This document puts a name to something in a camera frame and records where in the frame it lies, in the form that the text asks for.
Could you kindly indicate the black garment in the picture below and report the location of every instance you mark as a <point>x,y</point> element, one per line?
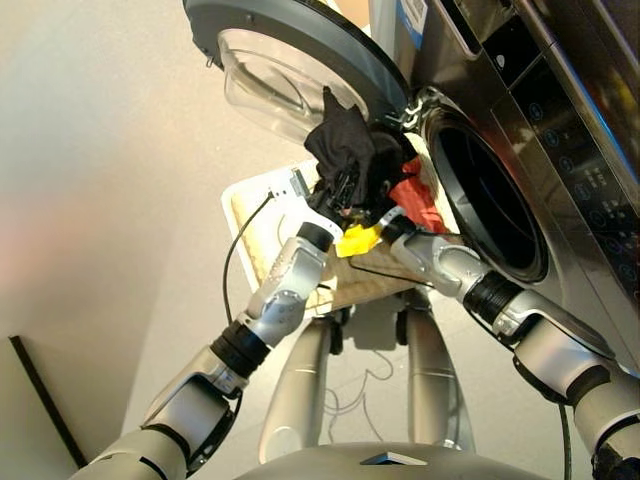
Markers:
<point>345,140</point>

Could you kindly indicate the coral garment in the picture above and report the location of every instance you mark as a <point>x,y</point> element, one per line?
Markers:
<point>415,200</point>

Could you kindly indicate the pale woven laundry basket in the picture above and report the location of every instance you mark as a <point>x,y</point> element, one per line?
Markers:
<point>370,285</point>

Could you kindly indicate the wheeled basket stand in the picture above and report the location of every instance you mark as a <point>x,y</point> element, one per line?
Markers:
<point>336,340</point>

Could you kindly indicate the round washing machine door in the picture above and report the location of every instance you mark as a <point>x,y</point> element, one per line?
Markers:
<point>300,25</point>

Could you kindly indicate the grey washing machine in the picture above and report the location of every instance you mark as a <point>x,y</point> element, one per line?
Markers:
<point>590,210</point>

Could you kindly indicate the small blue white label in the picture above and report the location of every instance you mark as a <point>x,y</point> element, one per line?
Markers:
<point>412,20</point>

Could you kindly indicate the silver robot leg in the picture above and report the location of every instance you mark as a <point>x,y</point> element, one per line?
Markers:
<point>430,380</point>
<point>295,395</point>

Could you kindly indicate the grey robot torso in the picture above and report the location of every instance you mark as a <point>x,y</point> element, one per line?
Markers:
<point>325,465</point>

